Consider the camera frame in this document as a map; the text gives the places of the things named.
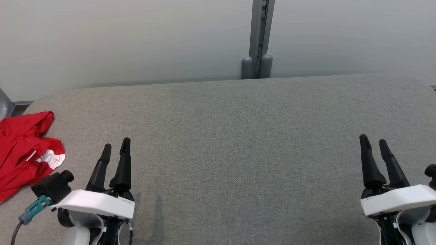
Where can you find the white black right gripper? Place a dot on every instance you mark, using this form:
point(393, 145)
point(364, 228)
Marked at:
point(398, 200)

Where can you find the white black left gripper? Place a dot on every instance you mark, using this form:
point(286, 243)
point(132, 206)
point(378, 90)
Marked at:
point(98, 204)

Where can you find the red shorts with white stripes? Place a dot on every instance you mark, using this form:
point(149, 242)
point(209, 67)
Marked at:
point(51, 158)

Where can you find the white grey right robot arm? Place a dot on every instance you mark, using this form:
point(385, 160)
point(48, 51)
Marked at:
point(424, 234)

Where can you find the grey slanted partition leg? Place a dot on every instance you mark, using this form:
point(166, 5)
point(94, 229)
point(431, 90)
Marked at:
point(5, 105)

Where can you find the grey metal partition post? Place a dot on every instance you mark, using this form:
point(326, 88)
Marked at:
point(255, 27)

